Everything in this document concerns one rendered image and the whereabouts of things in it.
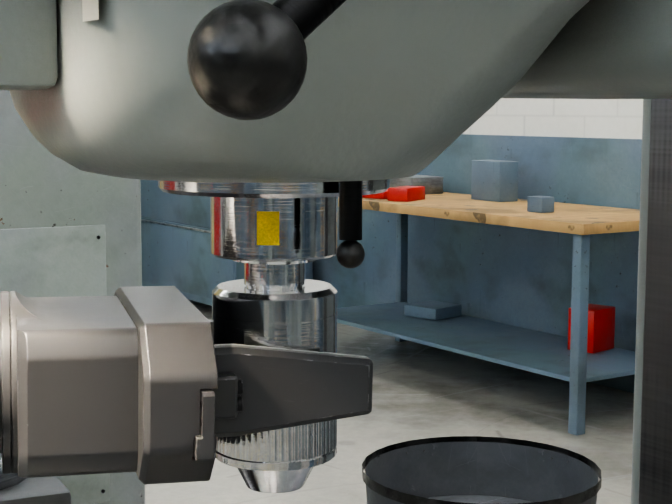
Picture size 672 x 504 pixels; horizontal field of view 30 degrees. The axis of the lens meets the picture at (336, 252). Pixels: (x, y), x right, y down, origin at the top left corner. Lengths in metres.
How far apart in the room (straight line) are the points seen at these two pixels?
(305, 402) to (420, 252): 6.83
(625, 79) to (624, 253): 5.62
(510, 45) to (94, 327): 0.17
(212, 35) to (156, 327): 0.14
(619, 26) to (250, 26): 0.20
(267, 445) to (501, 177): 5.79
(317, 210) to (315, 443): 0.09
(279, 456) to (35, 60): 0.17
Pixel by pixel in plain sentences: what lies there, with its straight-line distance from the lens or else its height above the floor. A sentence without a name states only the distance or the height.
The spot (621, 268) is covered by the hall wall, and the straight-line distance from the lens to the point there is 6.12.
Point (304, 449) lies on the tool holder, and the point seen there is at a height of 1.21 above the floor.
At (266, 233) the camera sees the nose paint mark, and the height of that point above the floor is 1.29.
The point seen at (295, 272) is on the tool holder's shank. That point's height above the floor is 1.27.
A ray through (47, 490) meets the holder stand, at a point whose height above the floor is 1.10.
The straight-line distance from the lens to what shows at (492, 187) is 6.27.
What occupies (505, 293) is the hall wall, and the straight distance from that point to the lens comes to 6.73.
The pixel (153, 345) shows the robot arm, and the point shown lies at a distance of 0.42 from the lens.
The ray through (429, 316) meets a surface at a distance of 6.64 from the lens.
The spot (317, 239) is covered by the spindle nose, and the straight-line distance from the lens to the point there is 0.45.
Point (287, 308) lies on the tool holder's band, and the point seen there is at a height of 1.26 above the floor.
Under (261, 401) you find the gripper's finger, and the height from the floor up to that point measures 1.23.
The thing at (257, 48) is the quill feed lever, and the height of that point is 1.35.
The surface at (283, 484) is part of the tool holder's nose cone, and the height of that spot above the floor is 1.20.
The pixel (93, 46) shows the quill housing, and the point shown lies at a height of 1.35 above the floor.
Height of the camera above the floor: 1.33
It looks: 6 degrees down
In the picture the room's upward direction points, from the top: straight up
